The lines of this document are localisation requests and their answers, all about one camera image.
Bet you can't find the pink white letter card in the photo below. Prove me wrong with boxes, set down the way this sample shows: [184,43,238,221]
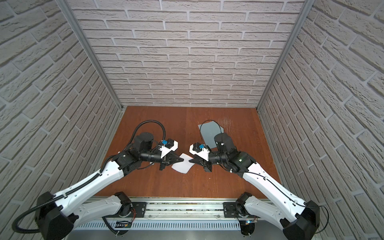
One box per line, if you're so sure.
[172,154,195,174]

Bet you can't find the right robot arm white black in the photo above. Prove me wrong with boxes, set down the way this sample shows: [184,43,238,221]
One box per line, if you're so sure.
[190,133,320,240]

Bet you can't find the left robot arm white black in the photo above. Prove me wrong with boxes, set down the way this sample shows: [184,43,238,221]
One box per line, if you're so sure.
[35,133,183,240]

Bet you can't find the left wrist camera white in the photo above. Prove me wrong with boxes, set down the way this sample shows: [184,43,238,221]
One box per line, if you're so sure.
[158,139,179,159]

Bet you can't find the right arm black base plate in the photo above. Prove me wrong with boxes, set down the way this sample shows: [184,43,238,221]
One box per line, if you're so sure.
[223,202,258,219]

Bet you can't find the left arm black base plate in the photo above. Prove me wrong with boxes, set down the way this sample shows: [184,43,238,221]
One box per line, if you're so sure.
[106,202,147,219]

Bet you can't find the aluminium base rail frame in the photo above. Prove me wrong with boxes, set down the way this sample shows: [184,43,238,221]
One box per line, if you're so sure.
[50,191,316,240]

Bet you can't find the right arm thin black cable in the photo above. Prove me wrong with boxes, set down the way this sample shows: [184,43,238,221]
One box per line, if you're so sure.
[199,119,330,235]

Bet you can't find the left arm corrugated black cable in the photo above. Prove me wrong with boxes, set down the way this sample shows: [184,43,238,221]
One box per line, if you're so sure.
[11,119,167,235]

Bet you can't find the right aluminium corner post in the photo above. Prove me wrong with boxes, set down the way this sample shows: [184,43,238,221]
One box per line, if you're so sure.
[256,0,315,111]

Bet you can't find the aluminium corner post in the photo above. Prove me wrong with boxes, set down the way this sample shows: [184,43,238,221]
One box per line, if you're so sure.
[256,0,315,111]
[57,0,124,111]

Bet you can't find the left aluminium corner post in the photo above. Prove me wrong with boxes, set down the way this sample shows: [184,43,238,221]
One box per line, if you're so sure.
[57,0,124,111]

